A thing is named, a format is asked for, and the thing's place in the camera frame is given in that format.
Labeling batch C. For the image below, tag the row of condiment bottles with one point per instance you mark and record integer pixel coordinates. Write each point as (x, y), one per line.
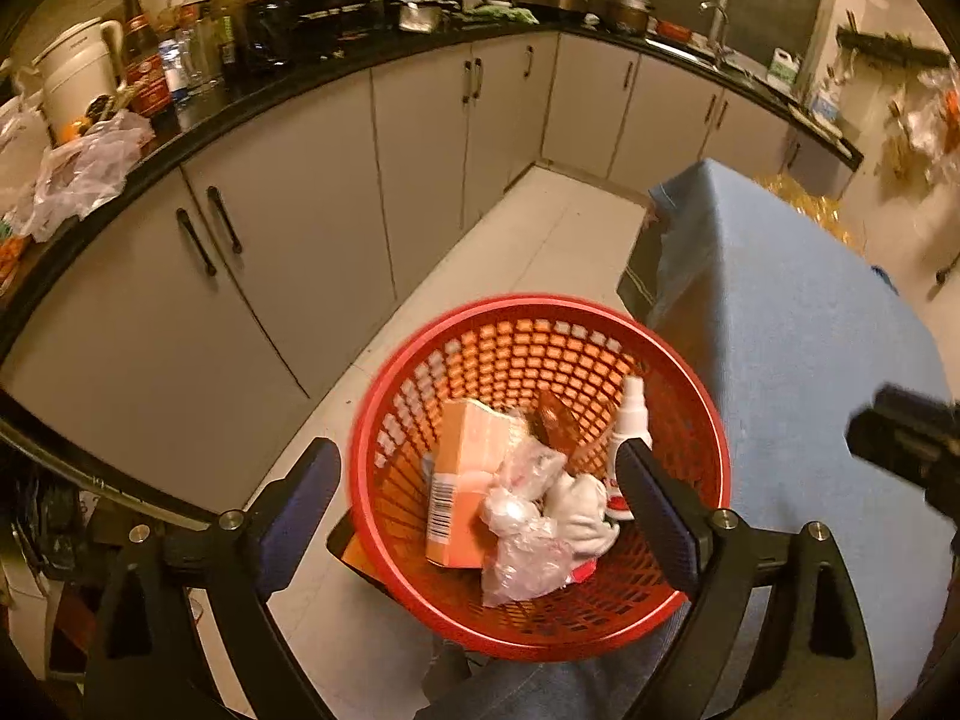
(217, 22)

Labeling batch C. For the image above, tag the small steel pot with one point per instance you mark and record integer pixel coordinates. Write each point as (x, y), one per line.
(420, 16)

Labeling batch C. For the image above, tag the dark cooking pot with lid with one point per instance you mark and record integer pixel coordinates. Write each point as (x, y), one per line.
(626, 9)

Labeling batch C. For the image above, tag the brown snack wrapper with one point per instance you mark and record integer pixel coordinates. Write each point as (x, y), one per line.
(553, 420)

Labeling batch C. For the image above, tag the white sock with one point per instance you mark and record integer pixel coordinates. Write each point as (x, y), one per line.
(585, 517)

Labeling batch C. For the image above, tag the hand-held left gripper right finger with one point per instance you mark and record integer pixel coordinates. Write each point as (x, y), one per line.
(660, 517)

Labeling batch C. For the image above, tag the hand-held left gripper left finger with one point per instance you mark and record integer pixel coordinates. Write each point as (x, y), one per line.
(300, 510)

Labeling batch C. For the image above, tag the white kitchen base cabinets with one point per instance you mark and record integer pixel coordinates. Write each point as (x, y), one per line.
(315, 202)

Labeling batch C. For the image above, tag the yellow plastic bag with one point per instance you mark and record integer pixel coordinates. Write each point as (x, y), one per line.
(810, 210)

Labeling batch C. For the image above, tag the orange cardboard box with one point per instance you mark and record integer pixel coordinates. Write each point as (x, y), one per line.
(469, 465)

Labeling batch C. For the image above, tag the hanging clear plastic bag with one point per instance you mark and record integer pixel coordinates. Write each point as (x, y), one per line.
(926, 120)

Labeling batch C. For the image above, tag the crumpled clear plastic bags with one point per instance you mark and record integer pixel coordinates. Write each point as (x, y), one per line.
(82, 165)

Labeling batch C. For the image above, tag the white plastic bottle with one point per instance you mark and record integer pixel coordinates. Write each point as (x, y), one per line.
(630, 427)

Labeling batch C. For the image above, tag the blue label detergent jug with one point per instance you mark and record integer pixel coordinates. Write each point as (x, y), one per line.
(825, 103)

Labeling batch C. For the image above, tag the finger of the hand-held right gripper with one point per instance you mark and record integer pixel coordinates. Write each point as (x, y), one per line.
(900, 439)

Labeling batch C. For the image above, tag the white electric kettle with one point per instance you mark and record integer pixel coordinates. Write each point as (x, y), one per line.
(75, 71)

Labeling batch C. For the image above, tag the clear plastic bag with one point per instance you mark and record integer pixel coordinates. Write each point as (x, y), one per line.
(926, 120)
(517, 566)

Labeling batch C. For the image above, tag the black wall utensil rack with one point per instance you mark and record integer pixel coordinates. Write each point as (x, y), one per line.
(892, 49)

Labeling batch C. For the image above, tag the green label detergent jug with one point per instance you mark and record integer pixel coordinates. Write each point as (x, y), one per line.
(784, 71)

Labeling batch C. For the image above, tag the red plastic mesh basket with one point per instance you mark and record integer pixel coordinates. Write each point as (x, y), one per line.
(525, 345)

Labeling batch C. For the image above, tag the red basin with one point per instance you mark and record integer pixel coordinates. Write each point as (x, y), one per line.
(673, 30)

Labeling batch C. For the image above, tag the bag of green vegetables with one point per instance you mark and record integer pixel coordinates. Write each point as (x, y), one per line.
(499, 13)

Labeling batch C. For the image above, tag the metal sink faucet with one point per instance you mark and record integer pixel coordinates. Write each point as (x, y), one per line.
(724, 7)

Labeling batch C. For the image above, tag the blue tablecloth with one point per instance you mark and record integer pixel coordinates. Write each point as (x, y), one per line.
(787, 330)

